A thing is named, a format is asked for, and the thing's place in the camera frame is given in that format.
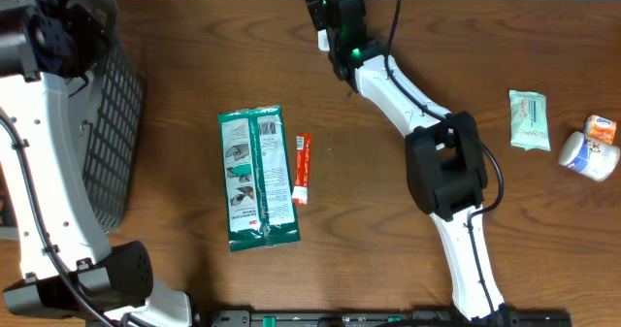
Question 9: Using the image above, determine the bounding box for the red snack package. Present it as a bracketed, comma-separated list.
[291, 134, 312, 205]

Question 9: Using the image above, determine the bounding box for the green white wipes pack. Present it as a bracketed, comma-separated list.
[509, 90, 551, 151]

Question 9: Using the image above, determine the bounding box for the orange Kleenex tissue pack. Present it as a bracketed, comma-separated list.
[584, 114, 617, 145]

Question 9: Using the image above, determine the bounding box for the white round tub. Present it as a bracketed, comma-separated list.
[558, 132, 620, 181]

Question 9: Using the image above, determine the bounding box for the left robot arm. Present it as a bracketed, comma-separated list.
[1, 0, 195, 326]

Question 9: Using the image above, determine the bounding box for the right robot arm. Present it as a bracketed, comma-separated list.
[305, 0, 512, 326]

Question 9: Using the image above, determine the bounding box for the white barcode scanner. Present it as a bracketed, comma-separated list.
[317, 29, 330, 52]

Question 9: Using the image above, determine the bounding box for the grey plastic shopping basket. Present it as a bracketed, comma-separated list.
[0, 0, 146, 241]

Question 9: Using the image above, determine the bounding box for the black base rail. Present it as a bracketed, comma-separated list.
[210, 308, 572, 327]

